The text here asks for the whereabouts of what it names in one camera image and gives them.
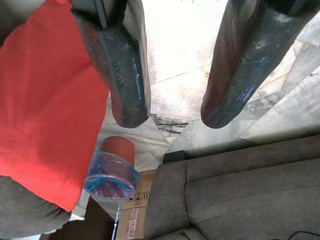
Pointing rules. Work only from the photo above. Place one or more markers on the red pillow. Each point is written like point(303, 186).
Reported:
point(47, 112)

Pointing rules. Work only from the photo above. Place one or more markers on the grey fabric armchair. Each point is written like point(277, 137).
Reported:
point(25, 210)

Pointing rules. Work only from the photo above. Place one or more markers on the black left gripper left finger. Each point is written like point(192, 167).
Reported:
point(125, 75)

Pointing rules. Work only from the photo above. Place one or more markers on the red bin with blue liner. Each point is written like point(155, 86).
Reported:
point(112, 172)

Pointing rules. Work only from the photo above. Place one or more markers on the grey fabric sofa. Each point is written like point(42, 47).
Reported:
point(245, 190)

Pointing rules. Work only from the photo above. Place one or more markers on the thin blue rod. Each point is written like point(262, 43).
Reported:
point(116, 222)

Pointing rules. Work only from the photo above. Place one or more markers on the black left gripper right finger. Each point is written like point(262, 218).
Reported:
point(235, 75)

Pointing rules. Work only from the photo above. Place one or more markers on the large taped cardboard box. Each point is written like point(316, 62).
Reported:
point(135, 215)

